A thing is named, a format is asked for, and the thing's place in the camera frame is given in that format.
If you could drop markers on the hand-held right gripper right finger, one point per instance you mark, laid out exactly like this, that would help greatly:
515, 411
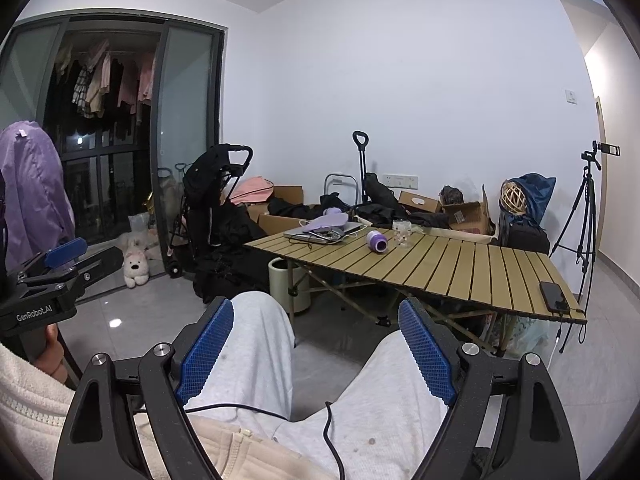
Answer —
425, 355

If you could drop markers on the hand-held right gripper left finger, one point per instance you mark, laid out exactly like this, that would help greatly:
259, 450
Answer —
207, 350

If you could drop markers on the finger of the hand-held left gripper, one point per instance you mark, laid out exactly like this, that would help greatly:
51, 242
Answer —
100, 265
65, 252

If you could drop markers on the person's left forearm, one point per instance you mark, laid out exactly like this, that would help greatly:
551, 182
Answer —
25, 410

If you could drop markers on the person's left hand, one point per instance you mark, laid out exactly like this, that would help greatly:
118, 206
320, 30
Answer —
52, 357

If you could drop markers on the white plush dog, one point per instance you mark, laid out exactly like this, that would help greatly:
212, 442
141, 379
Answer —
136, 267

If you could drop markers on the person's left leg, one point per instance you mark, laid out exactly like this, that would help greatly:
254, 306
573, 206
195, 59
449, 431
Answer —
255, 340

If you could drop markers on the person's leg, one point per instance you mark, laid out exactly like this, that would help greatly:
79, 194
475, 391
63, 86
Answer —
255, 340
390, 410

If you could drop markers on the person's right leg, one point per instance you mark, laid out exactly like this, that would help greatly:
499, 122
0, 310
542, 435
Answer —
390, 410

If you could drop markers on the purple jacket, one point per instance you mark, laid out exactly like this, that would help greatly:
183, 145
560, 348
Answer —
35, 185

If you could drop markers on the wooden folding table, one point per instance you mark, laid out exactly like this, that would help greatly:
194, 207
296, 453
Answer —
450, 265

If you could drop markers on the cream fleece jacket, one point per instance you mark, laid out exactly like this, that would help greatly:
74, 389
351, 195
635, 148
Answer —
235, 447

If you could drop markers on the black draped garment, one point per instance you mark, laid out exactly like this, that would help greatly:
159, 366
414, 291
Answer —
225, 250

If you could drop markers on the translucent plastic bag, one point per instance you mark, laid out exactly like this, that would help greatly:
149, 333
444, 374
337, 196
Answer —
525, 332

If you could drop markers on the white trash bin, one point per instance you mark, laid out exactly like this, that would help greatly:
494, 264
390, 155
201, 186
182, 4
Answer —
287, 285

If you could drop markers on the clear glass cup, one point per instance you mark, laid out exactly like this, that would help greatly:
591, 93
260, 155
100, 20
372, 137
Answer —
401, 234

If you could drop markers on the purple bottle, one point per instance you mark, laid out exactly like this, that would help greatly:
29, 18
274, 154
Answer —
376, 241

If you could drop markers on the large cardboard box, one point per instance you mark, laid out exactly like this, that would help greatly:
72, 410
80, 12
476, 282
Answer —
272, 225

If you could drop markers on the black smartphone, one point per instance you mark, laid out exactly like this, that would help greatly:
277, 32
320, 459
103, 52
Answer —
554, 296

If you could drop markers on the black stroller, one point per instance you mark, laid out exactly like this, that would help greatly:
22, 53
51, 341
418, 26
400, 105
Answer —
210, 170

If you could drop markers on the open cardboard box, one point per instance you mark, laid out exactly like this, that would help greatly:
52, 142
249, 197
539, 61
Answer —
470, 215

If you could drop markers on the grey laptop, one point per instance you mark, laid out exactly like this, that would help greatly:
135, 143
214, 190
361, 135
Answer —
300, 234

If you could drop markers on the open cardboard boxes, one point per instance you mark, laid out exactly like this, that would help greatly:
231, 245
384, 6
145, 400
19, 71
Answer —
380, 210

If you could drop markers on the flat cardboard box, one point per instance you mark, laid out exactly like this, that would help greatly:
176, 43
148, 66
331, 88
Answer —
417, 201

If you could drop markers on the purple pouch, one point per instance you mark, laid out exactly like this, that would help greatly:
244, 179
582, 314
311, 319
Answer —
330, 219

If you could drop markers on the pink bag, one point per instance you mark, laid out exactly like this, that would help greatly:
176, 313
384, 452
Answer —
252, 189

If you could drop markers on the small cardboard box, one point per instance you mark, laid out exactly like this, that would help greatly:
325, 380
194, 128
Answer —
289, 194

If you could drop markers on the row of hanging clothes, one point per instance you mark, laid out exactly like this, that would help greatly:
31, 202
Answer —
100, 80

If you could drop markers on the black framed glass sliding door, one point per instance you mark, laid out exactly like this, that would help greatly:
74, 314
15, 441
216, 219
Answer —
187, 110

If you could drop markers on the wicker ball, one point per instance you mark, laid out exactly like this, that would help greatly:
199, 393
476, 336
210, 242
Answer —
514, 197

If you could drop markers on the blue bag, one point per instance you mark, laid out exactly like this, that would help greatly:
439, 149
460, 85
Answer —
540, 192

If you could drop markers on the black tripod with phone holder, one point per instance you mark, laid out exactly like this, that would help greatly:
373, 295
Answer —
589, 185

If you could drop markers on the white wall outlet strip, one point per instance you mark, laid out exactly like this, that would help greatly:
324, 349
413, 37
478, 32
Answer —
400, 180

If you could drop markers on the grey metal folding frame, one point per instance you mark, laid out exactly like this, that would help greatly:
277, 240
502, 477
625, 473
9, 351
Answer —
332, 180

